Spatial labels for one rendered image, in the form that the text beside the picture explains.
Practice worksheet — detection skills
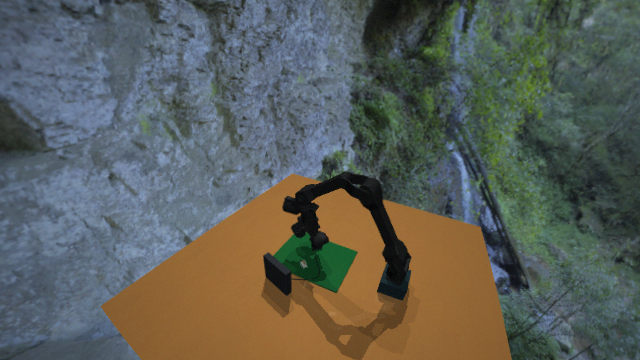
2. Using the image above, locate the black square cooling fan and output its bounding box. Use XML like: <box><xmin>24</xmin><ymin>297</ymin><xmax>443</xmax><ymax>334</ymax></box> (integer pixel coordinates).
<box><xmin>263</xmin><ymin>253</ymin><xmax>292</xmax><ymax>296</ymax></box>

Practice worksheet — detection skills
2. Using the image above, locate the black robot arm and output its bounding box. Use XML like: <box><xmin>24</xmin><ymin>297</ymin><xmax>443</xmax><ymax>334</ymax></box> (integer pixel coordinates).
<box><xmin>282</xmin><ymin>171</ymin><xmax>411</xmax><ymax>286</ymax></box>

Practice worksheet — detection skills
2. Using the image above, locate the green circuit board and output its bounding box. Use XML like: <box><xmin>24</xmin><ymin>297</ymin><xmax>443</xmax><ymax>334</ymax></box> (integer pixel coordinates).
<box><xmin>273</xmin><ymin>232</ymin><xmax>358</xmax><ymax>293</ymax></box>

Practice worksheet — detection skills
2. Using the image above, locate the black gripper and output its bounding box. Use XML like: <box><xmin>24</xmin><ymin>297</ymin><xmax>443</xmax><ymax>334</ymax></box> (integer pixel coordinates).
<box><xmin>297</xmin><ymin>216</ymin><xmax>329</xmax><ymax>248</ymax></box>

